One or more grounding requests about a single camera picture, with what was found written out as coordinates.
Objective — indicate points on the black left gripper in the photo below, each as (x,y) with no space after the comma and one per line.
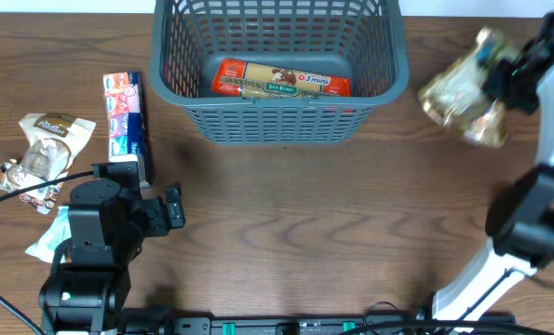
(164,221)

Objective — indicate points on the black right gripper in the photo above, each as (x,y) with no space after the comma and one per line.
(495,81)

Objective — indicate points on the gold foil food pouch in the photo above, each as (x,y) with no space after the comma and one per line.
(455,100)

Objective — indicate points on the orange spaghetti packet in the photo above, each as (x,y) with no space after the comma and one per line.
(254,80)

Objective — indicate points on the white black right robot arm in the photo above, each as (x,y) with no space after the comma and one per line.
(520,222)

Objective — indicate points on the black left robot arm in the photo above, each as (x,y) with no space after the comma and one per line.
(89,280)

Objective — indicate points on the tissue pocket pack bundle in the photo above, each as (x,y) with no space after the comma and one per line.
(127,142)

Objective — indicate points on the beige snack bag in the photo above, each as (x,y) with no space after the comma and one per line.
(55,140)

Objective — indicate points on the small teal white sachet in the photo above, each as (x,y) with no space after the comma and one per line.
(59,230)

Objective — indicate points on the grey plastic basket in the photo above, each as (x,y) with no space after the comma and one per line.
(361,40)

